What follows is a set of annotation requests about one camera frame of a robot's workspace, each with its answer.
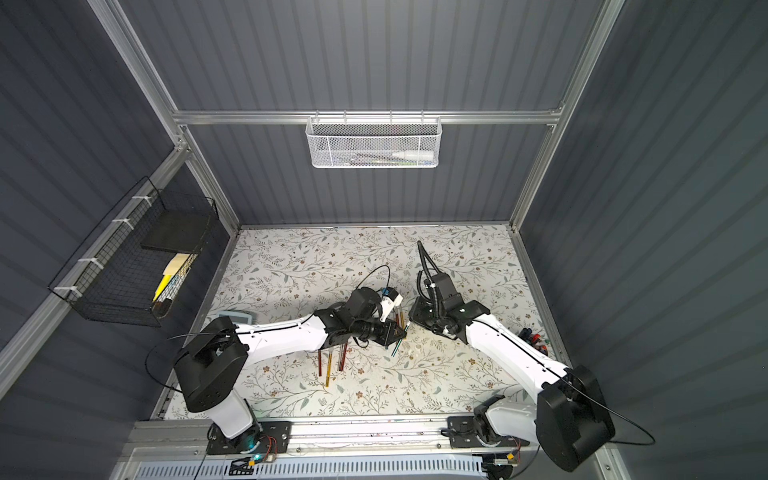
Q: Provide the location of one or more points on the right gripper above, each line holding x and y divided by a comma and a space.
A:
424, 315

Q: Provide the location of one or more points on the black notebook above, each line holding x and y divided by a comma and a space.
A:
177, 232

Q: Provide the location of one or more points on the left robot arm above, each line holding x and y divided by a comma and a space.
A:
209, 365

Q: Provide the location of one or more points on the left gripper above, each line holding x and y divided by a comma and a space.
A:
389, 330

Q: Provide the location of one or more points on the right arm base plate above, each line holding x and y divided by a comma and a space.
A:
464, 432

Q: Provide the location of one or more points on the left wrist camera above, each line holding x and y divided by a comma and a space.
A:
390, 300

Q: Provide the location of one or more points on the white marker in basket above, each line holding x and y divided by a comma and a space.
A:
418, 156

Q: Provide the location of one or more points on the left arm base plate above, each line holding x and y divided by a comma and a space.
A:
262, 438

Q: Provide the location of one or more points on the yellow sticky notes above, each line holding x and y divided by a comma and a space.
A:
174, 276

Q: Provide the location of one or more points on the black wire mesh basket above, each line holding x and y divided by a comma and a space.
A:
113, 279

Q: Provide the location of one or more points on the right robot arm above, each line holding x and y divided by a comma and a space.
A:
569, 418

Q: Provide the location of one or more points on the light blue calculator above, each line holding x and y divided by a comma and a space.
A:
243, 316

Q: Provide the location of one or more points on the green carving knife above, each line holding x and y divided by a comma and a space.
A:
400, 341

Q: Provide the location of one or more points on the pink cup of markers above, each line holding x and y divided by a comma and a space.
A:
535, 340

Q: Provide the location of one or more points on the white wire mesh basket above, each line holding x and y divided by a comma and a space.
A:
368, 144

